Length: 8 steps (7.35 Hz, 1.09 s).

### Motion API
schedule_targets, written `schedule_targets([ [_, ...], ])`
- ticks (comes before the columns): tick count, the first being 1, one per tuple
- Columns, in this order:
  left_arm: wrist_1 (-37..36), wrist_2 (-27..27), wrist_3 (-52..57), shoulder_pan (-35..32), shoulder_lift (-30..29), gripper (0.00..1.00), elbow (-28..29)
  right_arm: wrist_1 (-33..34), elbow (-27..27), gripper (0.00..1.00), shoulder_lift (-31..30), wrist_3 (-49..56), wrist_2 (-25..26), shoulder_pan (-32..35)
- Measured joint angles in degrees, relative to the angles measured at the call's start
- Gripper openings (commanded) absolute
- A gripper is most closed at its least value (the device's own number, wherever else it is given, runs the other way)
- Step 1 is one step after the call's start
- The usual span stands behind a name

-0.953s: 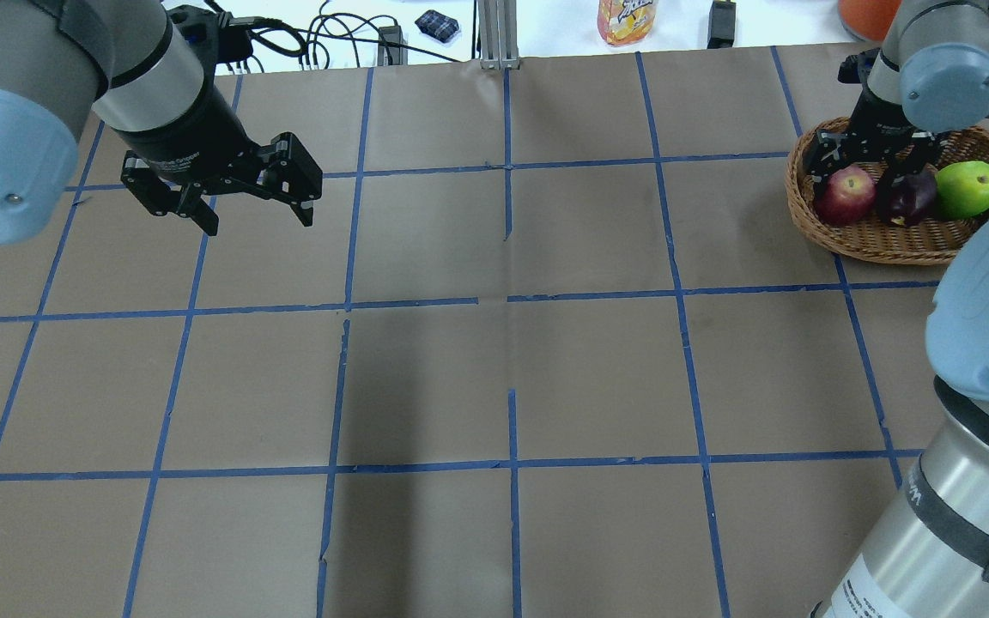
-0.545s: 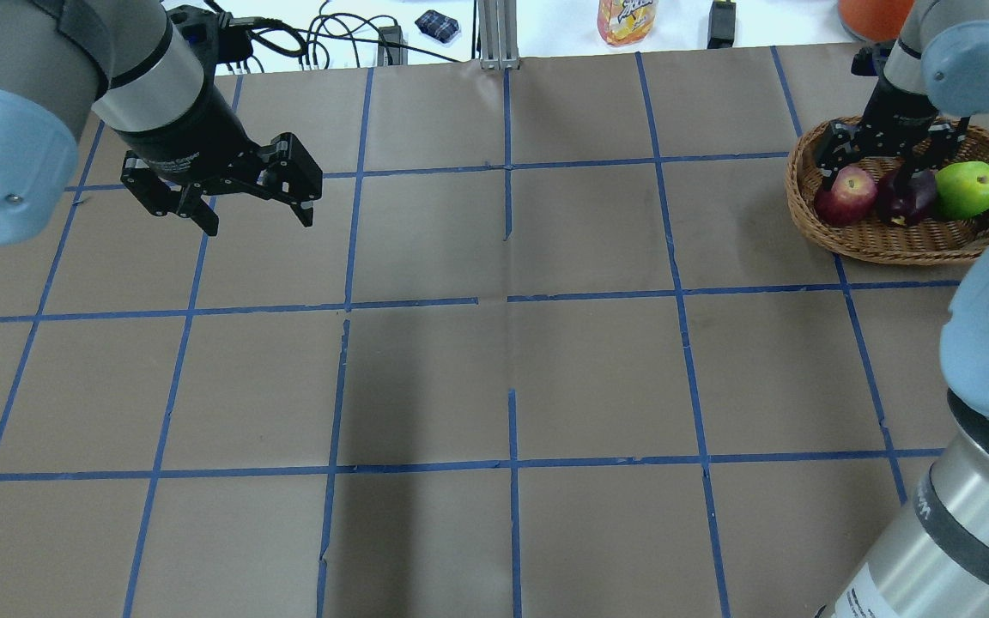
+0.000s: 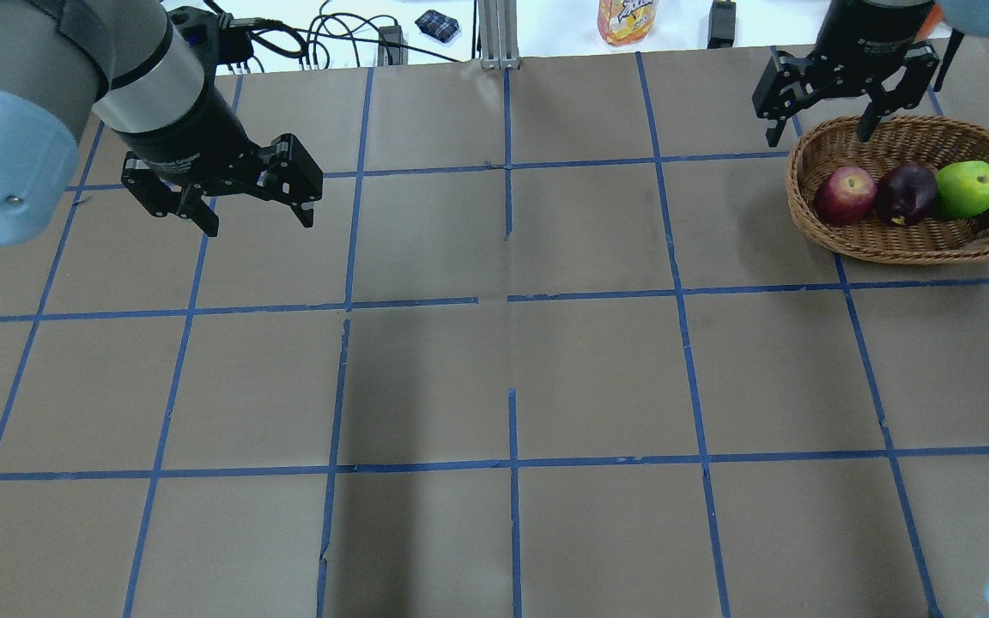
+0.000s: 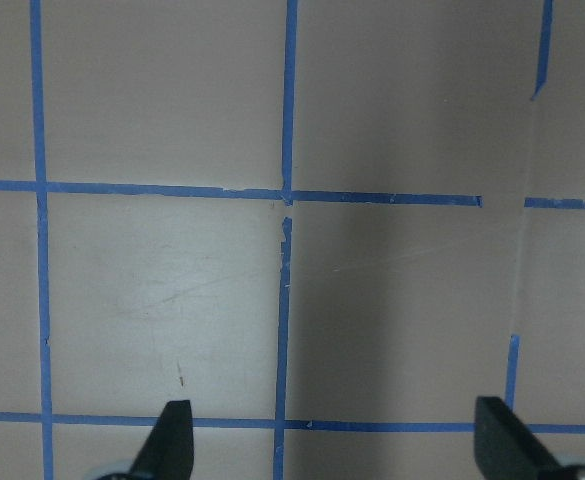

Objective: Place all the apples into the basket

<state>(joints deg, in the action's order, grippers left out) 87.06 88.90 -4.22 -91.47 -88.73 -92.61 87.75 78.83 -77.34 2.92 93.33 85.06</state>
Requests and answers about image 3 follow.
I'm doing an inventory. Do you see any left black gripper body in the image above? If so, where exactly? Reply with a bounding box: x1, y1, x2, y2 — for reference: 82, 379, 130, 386
105, 82, 267, 201

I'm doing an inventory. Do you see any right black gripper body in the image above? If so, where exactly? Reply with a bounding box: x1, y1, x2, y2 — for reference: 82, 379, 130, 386
805, 1, 935, 106

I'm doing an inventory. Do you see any dark red apple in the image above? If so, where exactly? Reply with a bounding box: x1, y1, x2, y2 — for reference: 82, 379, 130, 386
874, 164, 937, 227

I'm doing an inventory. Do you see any green apple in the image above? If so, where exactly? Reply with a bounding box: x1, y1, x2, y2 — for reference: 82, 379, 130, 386
934, 161, 989, 220

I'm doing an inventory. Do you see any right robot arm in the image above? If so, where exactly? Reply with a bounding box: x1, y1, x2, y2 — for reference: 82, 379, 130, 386
752, 1, 989, 148

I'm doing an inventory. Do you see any wicker basket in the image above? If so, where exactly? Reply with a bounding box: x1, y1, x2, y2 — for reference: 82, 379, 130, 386
785, 116, 989, 265

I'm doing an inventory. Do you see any black power adapter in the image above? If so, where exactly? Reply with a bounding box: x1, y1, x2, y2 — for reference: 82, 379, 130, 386
706, 0, 737, 50

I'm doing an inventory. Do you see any orange juice bottle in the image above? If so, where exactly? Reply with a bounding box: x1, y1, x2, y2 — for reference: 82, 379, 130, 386
597, 0, 658, 47

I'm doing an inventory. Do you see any dark blue pouch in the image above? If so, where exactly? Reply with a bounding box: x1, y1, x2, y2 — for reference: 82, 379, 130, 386
415, 10, 460, 44

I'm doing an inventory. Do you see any brown paper table mat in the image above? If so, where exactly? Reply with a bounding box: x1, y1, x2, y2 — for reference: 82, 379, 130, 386
0, 48, 989, 617

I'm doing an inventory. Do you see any aluminium frame post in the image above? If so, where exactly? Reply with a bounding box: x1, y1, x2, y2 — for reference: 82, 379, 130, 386
474, 0, 521, 70

